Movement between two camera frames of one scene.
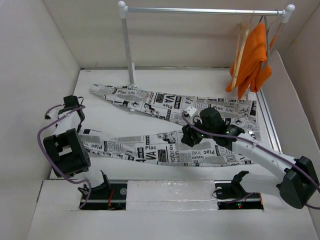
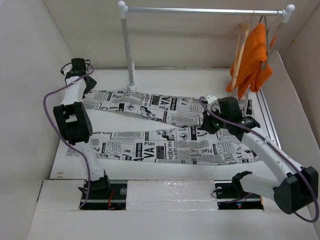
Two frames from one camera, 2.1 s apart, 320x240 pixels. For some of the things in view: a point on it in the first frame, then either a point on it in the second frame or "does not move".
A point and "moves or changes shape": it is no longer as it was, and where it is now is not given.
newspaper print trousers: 203,139 moves or changes shape
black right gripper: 187,139 -> 206,124
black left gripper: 79,127 -> 92,84
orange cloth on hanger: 252,73 does not move
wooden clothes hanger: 244,28 does not move
